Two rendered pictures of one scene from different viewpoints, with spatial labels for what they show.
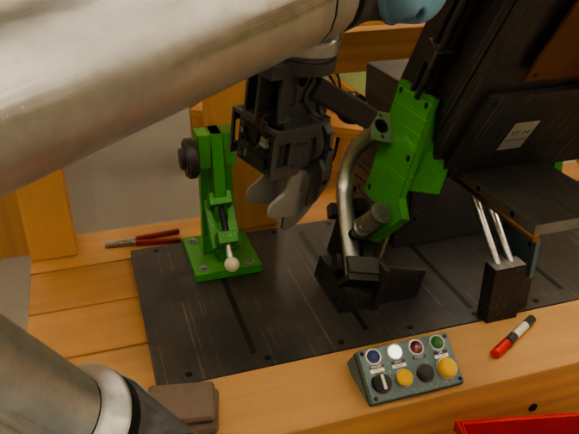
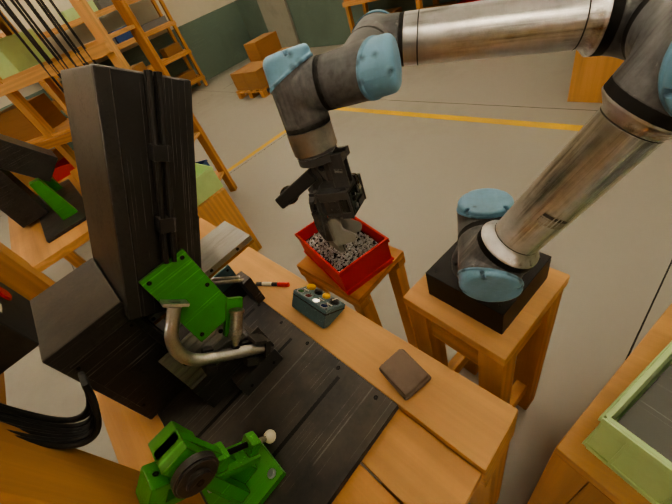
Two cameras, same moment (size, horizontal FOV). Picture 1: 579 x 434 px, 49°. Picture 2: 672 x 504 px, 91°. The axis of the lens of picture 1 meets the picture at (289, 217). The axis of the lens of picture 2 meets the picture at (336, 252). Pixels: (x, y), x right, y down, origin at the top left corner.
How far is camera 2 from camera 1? 93 cm
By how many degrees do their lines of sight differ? 80
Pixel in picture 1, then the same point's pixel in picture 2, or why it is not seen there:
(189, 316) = (326, 444)
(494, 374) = (299, 282)
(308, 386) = (347, 336)
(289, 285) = (265, 403)
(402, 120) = (175, 285)
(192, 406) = (401, 361)
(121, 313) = not seen: outside the picture
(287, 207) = (350, 226)
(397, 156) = (199, 296)
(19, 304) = not seen: outside the picture
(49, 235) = not seen: outside the picture
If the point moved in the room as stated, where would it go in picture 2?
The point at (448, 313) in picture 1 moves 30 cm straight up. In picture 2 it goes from (262, 314) to (211, 249)
